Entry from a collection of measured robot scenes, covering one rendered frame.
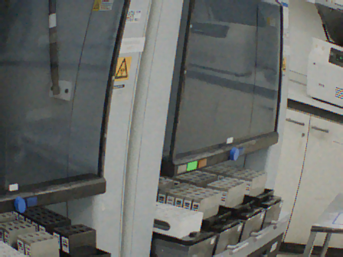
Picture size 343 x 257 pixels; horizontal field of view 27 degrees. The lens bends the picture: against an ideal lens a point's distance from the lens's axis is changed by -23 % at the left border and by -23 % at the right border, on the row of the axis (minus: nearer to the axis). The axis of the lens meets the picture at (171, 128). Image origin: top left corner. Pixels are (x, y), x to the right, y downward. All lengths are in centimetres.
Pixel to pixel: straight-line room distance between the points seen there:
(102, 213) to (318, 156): 263
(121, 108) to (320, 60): 260
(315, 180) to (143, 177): 251
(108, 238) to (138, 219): 13
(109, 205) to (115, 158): 10
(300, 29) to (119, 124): 328
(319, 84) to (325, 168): 46
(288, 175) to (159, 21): 265
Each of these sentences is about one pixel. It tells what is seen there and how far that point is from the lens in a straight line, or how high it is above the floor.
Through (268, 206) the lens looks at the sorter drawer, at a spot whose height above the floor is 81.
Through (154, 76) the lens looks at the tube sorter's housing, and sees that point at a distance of 175.
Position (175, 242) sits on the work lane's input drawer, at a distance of 189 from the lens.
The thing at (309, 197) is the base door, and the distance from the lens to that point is 426.
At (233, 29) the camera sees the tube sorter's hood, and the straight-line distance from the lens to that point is 202.
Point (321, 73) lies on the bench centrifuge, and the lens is 417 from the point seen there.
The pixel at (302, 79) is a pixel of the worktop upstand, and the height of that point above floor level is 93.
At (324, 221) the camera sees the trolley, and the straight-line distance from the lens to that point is 211.
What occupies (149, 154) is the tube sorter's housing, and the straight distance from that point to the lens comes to 179.
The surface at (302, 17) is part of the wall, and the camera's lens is 486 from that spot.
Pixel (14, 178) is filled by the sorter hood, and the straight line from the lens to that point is 136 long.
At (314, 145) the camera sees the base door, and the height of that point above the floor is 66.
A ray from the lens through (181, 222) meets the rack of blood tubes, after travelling 188.
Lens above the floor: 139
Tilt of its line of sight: 10 degrees down
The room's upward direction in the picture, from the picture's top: 8 degrees clockwise
